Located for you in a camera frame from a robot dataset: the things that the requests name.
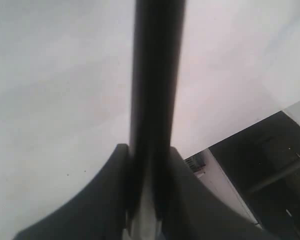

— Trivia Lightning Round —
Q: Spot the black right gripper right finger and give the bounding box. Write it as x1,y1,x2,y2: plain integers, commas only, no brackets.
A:
162,147,273,240

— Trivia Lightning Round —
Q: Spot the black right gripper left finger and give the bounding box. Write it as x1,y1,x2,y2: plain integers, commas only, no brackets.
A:
14,143,128,240

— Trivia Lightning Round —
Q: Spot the black handled knife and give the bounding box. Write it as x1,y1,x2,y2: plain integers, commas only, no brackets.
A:
127,0,186,221

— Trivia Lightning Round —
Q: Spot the dark equipment under table edge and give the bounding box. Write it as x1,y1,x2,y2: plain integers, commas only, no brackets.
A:
183,110,300,236

